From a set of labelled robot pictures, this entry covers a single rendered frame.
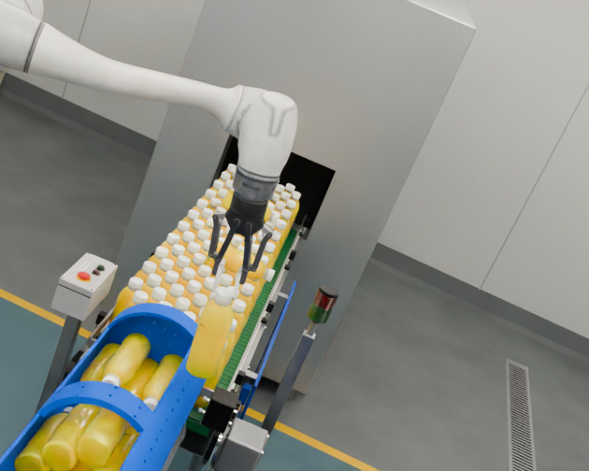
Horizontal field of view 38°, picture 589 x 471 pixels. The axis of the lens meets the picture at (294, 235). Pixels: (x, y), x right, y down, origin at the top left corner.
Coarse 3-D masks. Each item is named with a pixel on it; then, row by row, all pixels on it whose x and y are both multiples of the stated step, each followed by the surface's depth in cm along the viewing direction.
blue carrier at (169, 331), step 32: (128, 320) 217; (160, 320) 215; (192, 320) 214; (96, 352) 213; (160, 352) 219; (64, 384) 186; (96, 384) 176; (192, 384) 200; (128, 416) 172; (160, 416) 180; (160, 448) 177
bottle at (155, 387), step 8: (168, 360) 210; (176, 360) 211; (160, 368) 207; (168, 368) 207; (176, 368) 208; (152, 376) 204; (160, 376) 203; (168, 376) 204; (152, 384) 200; (160, 384) 200; (144, 392) 199; (152, 392) 198; (160, 392) 198; (144, 400) 197
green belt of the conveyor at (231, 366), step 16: (288, 240) 370; (272, 288) 323; (256, 304) 306; (256, 320) 296; (240, 336) 282; (240, 352) 273; (224, 368) 261; (224, 384) 254; (192, 416) 235; (208, 432) 239
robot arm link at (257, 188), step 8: (240, 168) 171; (240, 176) 171; (248, 176) 170; (256, 176) 170; (232, 184) 174; (240, 184) 171; (248, 184) 170; (256, 184) 170; (264, 184) 171; (272, 184) 172; (240, 192) 172; (248, 192) 171; (256, 192) 171; (264, 192) 171; (272, 192) 173; (256, 200) 173; (264, 200) 173
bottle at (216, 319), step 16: (208, 304) 185; (224, 304) 184; (208, 320) 184; (224, 320) 184; (208, 336) 185; (224, 336) 186; (192, 352) 188; (208, 352) 186; (192, 368) 189; (208, 368) 188
